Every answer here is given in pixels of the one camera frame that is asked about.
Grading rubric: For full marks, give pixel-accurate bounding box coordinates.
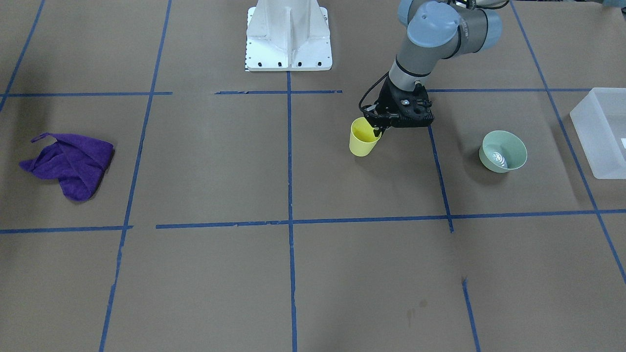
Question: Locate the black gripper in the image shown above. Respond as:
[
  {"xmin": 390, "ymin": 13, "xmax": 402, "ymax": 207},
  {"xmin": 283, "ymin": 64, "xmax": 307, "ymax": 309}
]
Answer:
[{"xmin": 363, "ymin": 78, "xmax": 434, "ymax": 139}]

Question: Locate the yellow plastic cup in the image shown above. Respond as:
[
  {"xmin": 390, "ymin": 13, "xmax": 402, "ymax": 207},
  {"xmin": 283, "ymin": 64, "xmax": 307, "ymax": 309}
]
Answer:
[{"xmin": 349, "ymin": 117, "xmax": 380, "ymax": 157}]

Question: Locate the purple microfiber cloth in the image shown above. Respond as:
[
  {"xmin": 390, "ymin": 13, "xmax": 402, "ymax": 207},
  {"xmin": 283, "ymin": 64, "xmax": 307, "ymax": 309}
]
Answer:
[{"xmin": 19, "ymin": 133, "xmax": 115, "ymax": 202}]

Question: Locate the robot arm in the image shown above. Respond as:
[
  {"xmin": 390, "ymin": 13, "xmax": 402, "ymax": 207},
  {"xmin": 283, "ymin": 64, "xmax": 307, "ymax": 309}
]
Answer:
[{"xmin": 358, "ymin": 0, "xmax": 503, "ymax": 137}]

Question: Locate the mint green bowl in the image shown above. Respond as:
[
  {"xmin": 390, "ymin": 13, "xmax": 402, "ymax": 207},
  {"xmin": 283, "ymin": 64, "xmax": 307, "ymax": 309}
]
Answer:
[{"xmin": 478, "ymin": 130, "xmax": 528, "ymax": 173}]

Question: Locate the clear plastic bin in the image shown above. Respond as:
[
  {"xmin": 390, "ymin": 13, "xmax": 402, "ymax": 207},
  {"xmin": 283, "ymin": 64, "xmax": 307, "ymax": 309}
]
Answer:
[{"xmin": 570, "ymin": 88, "xmax": 626, "ymax": 179}]

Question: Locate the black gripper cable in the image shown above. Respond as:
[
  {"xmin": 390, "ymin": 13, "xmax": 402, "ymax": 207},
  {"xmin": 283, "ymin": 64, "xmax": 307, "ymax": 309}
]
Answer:
[{"xmin": 358, "ymin": 73, "xmax": 390, "ymax": 114}]

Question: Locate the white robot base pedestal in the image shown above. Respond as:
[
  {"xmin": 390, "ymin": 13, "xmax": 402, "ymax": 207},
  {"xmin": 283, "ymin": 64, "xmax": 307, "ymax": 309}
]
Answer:
[{"xmin": 245, "ymin": 0, "xmax": 333, "ymax": 72}]

